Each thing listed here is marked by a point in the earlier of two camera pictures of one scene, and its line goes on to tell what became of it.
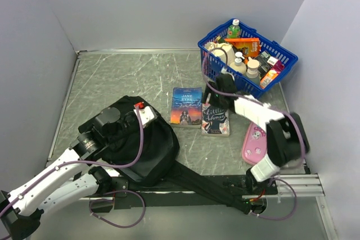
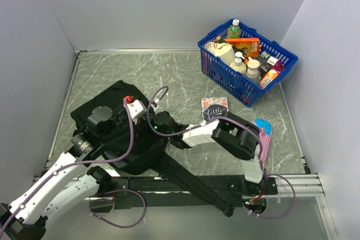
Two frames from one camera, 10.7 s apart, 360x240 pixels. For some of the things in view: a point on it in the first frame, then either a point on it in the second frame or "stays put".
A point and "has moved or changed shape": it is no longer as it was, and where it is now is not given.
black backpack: x=143 y=149 has moved or changed shape
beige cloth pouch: x=220 y=53 stays put
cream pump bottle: x=238 y=65 stays put
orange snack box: x=250 y=46 stays put
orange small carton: x=266 y=80 stays put
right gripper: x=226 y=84 → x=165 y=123
